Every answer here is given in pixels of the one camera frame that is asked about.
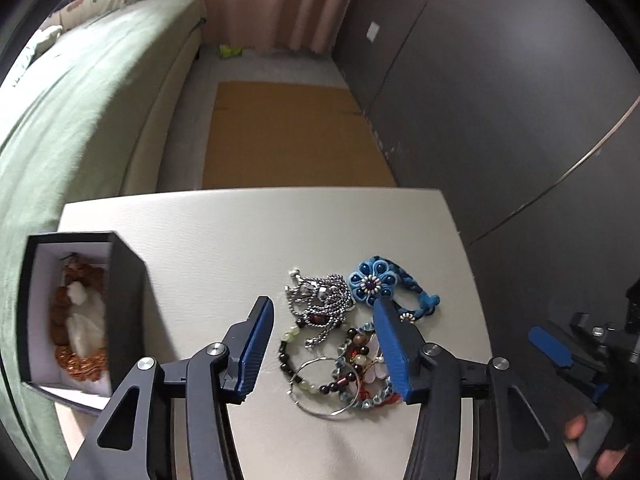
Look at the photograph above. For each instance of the dark grey wardrobe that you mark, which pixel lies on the dark grey wardrobe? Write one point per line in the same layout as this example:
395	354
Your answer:
524	114

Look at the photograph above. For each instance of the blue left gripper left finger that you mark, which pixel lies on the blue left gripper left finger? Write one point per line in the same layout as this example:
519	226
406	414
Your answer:
133	437

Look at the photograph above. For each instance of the white bed base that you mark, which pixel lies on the white bed base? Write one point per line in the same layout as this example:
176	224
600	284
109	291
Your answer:
144	166

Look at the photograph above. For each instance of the right hand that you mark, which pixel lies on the right hand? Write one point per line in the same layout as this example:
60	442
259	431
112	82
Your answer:
584	436

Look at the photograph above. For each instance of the green bed cover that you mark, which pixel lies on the green bed cover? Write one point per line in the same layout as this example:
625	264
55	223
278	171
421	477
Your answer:
68	131

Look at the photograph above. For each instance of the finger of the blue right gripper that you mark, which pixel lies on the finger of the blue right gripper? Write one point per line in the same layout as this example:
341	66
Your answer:
557	352

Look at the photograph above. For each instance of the brown cardboard sheet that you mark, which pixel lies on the brown cardboard sheet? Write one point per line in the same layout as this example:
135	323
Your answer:
264	135

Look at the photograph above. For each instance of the black jewelry box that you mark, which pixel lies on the black jewelry box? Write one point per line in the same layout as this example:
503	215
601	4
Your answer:
79	321

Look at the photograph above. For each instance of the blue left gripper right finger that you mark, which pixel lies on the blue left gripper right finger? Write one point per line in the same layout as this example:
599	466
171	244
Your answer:
510	440

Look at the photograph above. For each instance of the green floor scrap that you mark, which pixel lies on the green floor scrap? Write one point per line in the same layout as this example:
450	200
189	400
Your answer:
225	52

